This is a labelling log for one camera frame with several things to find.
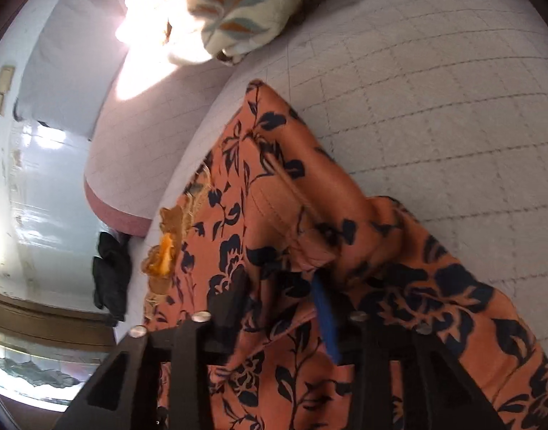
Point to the grey pillow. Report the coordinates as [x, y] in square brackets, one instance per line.
[67, 53]

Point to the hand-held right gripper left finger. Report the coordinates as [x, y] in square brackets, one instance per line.
[189, 367]

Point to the cream leaf-print cloth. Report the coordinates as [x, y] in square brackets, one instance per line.
[238, 13]

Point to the pink bolster cushion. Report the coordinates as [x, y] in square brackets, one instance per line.
[135, 143]

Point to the quilted white mattress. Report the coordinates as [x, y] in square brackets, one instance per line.
[435, 98]

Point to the orange floral garment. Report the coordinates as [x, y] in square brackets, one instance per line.
[274, 179]

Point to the black cloth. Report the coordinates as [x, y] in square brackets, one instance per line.
[110, 277]

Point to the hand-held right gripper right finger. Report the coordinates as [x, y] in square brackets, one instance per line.
[328, 322]

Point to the beige wall switch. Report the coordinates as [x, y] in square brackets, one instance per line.
[3, 89]

